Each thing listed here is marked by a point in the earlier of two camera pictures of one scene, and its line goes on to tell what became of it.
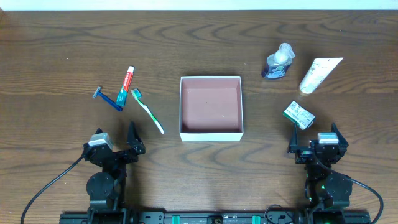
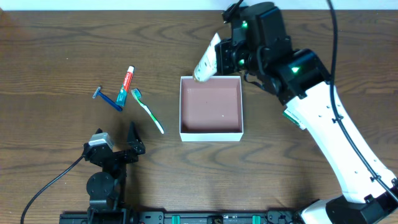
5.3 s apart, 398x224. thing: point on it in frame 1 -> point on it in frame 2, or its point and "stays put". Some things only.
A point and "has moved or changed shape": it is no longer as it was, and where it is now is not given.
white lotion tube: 320,70 has moved or changed shape
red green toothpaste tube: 122,99 stays put
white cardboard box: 211,108 stays put
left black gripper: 117,154 stays put
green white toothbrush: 137,94 stays put
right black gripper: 311,150 -> 224,58
